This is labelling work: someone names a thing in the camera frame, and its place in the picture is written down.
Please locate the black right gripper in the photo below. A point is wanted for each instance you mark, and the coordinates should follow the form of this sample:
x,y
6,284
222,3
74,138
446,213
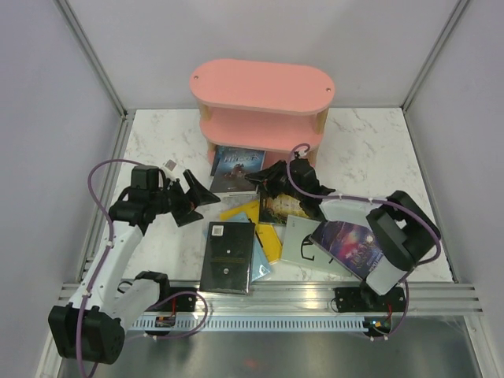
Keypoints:
x,y
269,176

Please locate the dark Wuthering Heights book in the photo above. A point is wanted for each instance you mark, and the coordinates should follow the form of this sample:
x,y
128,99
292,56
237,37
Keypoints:
x,y
235,163

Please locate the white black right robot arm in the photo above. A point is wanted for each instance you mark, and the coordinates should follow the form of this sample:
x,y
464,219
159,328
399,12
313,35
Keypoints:
x,y
378,240

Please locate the blue ocean book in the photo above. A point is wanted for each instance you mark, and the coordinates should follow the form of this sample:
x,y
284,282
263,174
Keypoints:
x,y
216,159

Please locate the white slotted cable duct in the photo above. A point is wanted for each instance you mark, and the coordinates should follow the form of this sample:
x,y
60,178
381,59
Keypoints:
x,y
221,323

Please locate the yellow booklet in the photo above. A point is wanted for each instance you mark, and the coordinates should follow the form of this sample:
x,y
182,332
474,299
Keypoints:
x,y
270,242

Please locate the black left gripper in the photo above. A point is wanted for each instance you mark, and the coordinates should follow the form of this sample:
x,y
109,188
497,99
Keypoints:
x,y
196,194

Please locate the purple Robinson Crusoe book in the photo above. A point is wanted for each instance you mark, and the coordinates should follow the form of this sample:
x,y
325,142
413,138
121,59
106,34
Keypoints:
x,y
353,246

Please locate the pink three-tier shelf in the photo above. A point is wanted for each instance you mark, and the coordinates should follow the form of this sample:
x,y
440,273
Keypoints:
x,y
262,105

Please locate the black hardcover book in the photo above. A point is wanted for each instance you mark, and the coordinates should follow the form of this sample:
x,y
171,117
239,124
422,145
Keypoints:
x,y
228,258

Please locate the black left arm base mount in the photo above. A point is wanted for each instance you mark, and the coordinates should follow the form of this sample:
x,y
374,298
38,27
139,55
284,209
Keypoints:
x,y
175,299

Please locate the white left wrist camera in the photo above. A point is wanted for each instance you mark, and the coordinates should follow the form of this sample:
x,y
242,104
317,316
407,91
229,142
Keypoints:
x,y
173,167

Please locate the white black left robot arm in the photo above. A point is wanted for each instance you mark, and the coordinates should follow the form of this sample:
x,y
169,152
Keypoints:
x,y
93,325

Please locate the green yellow Alice book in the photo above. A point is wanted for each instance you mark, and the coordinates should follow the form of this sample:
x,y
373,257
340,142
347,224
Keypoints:
x,y
276,210

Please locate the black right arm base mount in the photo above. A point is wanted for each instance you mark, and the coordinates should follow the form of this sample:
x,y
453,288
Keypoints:
x,y
365,300

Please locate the pale grey booklet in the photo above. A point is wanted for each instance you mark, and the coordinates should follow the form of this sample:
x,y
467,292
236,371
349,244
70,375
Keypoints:
x,y
299,249

